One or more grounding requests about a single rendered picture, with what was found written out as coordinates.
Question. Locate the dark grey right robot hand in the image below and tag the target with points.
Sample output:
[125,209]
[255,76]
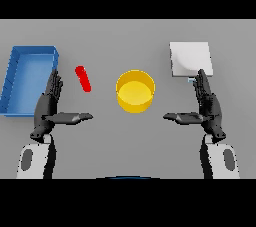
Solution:
[210,107]

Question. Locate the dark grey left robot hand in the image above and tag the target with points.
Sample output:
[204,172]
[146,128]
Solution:
[46,107]

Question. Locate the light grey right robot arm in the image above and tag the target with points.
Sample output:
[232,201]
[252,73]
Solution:
[220,159]

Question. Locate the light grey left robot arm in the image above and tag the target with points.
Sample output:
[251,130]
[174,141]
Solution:
[35,159]

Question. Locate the red beaker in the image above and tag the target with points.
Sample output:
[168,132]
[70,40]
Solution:
[83,78]

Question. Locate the pale square measuring scale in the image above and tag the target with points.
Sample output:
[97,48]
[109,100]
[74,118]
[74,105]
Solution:
[190,58]

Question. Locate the yellow bowl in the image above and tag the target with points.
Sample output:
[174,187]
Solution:
[135,91]

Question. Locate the blue tray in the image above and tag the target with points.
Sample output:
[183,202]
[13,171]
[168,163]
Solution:
[28,81]

